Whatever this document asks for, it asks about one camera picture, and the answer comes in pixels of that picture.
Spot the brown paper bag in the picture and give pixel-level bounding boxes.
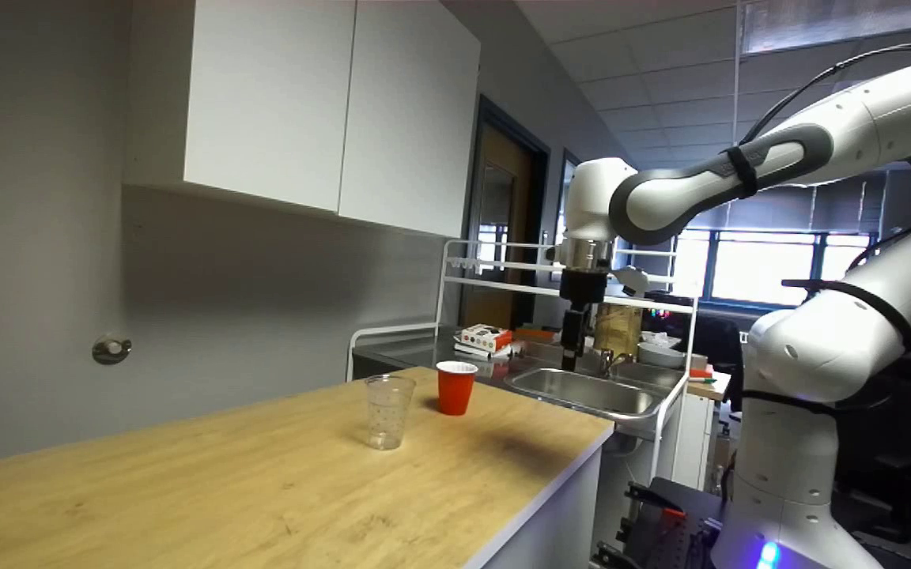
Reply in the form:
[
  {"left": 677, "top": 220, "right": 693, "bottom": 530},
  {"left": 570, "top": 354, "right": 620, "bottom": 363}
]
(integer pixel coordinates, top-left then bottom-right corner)
[{"left": 590, "top": 305, "right": 644, "bottom": 367}]

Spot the stainless steel sink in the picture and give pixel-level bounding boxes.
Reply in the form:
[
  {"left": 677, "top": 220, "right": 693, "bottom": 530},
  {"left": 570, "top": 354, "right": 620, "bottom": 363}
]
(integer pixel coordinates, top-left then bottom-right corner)
[{"left": 505, "top": 363, "right": 661, "bottom": 423}]

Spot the black robot base box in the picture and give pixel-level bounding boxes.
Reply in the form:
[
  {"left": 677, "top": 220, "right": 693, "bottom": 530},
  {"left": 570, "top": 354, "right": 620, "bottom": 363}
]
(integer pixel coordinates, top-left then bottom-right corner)
[{"left": 620, "top": 474, "right": 725, "bottom": 569}]

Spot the clear glass cup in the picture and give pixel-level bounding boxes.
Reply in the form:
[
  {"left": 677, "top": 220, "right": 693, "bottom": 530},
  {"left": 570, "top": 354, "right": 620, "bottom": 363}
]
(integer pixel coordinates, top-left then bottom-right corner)
[{"left": 357, "top": 369, "right": 417, "bottom": 455}]

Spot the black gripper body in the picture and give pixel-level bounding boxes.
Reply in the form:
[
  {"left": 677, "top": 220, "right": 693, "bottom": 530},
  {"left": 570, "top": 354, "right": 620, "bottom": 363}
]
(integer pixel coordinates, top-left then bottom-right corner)
[{"left": 560, "top": 268, "right": 600, "bottom": 316}]

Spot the ceiling light panel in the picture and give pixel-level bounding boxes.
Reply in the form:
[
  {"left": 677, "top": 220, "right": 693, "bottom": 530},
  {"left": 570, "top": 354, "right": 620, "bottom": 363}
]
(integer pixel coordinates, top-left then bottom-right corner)
[{"left": 736, "top": 0, "right": 911, "bottom": 57}]

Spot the red and white box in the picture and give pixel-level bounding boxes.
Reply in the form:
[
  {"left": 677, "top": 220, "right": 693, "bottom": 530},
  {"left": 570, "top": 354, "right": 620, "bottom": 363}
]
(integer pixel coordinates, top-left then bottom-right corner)
[{"left": 454, "top": 319, "right": 520, "bottom": 357}]

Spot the dark framed wooden door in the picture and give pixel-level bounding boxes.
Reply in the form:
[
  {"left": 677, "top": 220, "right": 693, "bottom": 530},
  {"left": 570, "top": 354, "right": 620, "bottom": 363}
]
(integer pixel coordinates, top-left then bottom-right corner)
[{"left": 458, "top": 96, "right": 552, "bottom": 333}]

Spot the white wire dish rack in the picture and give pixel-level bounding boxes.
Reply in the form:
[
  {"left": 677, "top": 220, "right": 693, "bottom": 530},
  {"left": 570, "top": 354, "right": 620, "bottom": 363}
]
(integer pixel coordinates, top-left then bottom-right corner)
[{"left": 346, "top": 238, "right": 705, "bottom": 484}]

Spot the round metal wall knob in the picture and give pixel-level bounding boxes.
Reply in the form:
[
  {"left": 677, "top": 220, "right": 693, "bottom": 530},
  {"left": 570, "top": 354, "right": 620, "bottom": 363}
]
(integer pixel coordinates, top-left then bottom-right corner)
[{"left": 90, "top": 333, "right": 135, "bottom": 369}]

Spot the orange plastic cup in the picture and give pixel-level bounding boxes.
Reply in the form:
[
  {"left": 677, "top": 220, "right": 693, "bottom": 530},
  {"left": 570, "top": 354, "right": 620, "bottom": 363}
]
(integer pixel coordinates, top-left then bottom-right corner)
[{"left": 433, "top": 357, "right": 482, "bottom": 419}]

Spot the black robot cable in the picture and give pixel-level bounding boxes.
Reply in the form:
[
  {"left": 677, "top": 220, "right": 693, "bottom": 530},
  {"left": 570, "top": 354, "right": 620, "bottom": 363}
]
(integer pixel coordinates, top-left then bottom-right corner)
[{"left": 732, "top": 38, "right": 911, "bottom": 152}]

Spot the white wall cabinet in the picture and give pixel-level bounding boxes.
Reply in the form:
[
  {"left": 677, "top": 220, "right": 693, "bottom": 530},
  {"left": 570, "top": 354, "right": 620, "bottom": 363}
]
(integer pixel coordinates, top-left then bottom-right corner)
[{"left": 121, "top": 0, "right": 483, "bottom": 240}]

